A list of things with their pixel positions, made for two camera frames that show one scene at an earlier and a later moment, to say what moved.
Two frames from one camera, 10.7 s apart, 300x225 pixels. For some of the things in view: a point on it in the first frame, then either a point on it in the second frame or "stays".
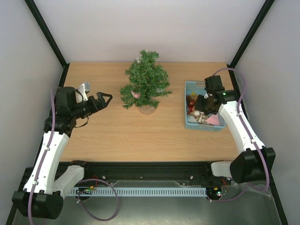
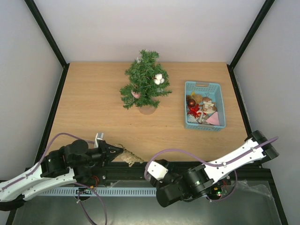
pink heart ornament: (213, 119) stays
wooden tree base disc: (147, 110) stays
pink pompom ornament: (135, 95) stays
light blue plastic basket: (198, 87) stays
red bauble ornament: (191, 102) stays
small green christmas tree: (148, 80) stays
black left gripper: (101, 101) → (107, 155)
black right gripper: (200, 106) → (153, 181)
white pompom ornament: (197, 113) → (159, 79)
